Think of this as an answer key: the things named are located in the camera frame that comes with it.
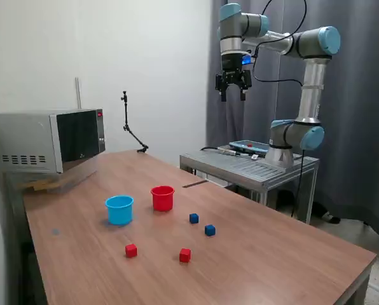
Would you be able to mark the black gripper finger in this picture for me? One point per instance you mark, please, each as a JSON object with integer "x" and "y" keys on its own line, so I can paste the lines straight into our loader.
{"x": 245, "y": 82}
{"x": 223, "y": 89}

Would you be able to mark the silver microwave oven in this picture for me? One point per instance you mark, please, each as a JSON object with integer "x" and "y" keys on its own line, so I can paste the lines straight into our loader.
{"x": 24, "y": 136}

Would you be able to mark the grey table leg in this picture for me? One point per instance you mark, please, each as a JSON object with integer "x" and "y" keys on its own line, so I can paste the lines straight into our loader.
{"x": 358, "y": 290}

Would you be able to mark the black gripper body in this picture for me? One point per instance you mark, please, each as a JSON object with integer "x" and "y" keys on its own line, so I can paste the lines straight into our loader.
{"x": 232, "y": 63}

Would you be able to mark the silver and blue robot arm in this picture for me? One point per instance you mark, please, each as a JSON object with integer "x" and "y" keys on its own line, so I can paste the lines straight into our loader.
{"x": 313, "y": 79}

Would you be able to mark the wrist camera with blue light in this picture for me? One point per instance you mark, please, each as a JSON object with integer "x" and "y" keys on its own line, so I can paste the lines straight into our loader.
{"x": 247, "y": 59}

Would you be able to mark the grey-blue tape piece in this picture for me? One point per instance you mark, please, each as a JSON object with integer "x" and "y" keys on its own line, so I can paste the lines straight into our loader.
{"x": 55, "y": 232}

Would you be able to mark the white vertical pipe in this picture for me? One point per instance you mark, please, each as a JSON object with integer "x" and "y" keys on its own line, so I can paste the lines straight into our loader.
{"x": 78, "y": 92}

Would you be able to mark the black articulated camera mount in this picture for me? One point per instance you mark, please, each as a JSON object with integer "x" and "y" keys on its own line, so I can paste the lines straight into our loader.
{"x": 126, "y": 114}

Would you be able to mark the red plastic bin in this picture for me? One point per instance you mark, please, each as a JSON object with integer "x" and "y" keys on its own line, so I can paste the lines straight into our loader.
{"x": 162, "y": 201}

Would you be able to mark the blue plastic bin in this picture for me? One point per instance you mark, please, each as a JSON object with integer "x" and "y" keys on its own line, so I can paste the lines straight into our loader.
{"x": 119, "y": 213}

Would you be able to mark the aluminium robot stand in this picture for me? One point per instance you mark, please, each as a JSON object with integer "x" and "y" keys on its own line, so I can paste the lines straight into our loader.
{"x": 256, "y": 171}

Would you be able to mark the dark metal strip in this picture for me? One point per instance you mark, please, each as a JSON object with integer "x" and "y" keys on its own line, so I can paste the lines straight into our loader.
{"x": 194, "y": 184}

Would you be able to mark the teach pendant with blue rim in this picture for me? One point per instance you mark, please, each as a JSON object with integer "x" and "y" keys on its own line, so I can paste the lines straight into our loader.
{"x": 243, "y": 147}

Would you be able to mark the black slipper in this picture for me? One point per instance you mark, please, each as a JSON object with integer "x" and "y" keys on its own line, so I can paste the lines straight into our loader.
{"x": 332, "y": 218}

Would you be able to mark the wooden blocks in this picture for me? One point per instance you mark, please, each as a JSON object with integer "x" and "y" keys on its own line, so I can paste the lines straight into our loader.
{"x": 41, "y": 185}

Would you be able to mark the blue cube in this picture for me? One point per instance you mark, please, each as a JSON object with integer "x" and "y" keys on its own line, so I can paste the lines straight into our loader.
{"x": 194, "y": 218}
{"x": 210, "y": 230}

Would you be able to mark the red cube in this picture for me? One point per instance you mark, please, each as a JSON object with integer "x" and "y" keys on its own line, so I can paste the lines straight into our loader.
{"x": 185, "y": 255}
{"x": 131, "y": 251}

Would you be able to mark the dark grey curtain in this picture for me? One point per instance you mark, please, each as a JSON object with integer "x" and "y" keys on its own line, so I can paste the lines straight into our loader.
{"x": 361, "y": 127}

